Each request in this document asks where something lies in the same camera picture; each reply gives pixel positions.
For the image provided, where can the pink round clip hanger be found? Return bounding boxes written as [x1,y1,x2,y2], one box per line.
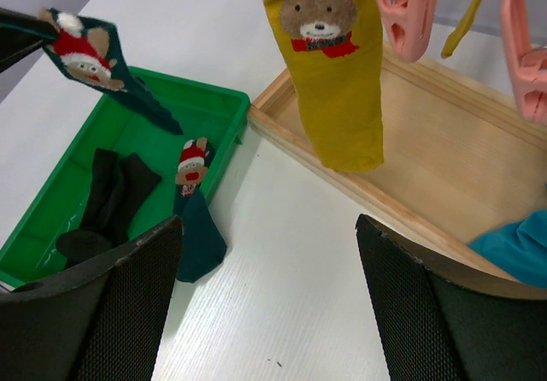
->
[375,0,546,125]

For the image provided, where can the dark teal sock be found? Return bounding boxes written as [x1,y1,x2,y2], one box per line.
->
[173,137,227,283]

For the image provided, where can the black sock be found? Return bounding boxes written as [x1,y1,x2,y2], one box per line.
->
[56,149,162,268]

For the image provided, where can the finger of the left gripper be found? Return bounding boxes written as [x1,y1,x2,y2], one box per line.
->
[0,38,50,73]
[1,8,58,40]

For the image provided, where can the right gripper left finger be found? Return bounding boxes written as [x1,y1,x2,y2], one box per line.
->
[1,216,183,380]

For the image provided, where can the yellow sock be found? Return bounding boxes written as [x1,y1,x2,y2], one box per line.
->
[440,0,483,59]
[263,0,384,172]

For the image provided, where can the wooden clothes rack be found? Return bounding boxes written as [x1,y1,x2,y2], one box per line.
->
[249,47,546,277]

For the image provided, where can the teal cloth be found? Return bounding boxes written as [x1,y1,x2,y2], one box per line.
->
[469,209,547,288]

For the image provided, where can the green plastic tray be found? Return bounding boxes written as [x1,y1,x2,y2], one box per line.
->
[1,67,250,287]

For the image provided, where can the christmas pattern sock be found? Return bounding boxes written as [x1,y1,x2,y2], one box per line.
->
[38,9,183,135]

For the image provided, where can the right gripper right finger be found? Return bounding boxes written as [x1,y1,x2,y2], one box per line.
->
[356,214,546,380]

